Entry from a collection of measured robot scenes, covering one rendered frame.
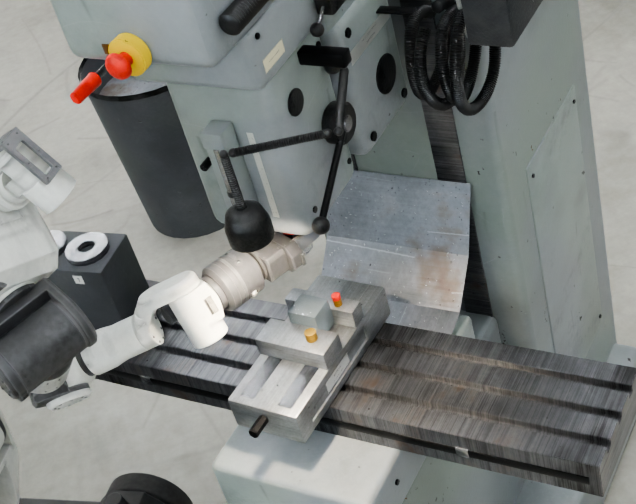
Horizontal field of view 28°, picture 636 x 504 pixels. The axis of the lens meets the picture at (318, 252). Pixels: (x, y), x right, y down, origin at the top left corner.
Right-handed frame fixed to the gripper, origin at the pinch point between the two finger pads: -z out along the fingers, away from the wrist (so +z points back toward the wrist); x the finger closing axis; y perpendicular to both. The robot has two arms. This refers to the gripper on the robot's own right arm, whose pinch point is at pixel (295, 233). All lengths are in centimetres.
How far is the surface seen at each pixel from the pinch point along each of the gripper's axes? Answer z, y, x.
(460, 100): -26.7, -18.5, -18.3
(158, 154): -58, 85, 170
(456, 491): -12, 72, -13
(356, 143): -13.0, -13.6, -5.9
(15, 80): -81, 123, 335
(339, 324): -3.3, 24.3, -0.4
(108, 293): 21.8, 18.6, 39.8
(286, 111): 2.0, -31.1, -11.4
